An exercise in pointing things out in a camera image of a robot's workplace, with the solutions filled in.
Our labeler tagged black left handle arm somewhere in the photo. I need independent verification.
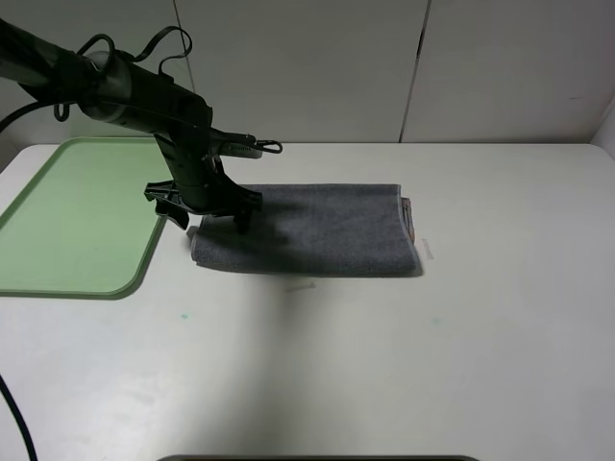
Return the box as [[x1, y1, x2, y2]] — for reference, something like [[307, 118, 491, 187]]
[[1, 20, 190, 133]]

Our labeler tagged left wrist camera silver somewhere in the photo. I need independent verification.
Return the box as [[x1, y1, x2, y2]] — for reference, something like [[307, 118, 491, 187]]
[[209, 128, 283, 159]]

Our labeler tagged grey towel with orange stripes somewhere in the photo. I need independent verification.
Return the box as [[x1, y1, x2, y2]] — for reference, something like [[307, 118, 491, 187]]
[[191, 183, 423, 278]]

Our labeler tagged light green plastic tray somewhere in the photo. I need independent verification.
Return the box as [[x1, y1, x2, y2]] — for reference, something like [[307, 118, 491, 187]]
[[1, 138, 170, 299]]

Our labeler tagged clear tape strip right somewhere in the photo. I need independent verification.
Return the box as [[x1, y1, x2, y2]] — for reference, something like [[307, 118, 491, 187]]
[[422, 238, 434, 260]]

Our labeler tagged black left camera cable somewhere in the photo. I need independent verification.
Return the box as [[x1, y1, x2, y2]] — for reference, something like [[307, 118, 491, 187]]
[[0, 24, 194, 461]]

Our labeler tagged clear tape strip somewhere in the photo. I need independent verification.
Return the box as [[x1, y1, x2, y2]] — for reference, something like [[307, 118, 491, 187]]
[[284, 281, 316, 293], [422, 238, 434, 260]]

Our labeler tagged clear tape strip bottom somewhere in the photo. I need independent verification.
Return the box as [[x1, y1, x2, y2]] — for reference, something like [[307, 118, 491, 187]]
[[284, 281, 316, 293]]

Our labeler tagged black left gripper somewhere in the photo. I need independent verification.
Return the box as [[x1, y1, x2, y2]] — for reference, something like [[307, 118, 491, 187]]
[[142, 88, 262, 234]]

